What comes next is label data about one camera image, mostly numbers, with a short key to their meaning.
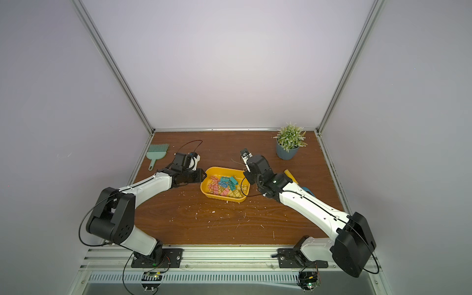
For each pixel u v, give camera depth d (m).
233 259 0.74
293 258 0.65
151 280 0.71
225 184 0.93
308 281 0.68
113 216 0.45
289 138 0.94
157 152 1.10
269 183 0.57
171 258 0.73
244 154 0.67
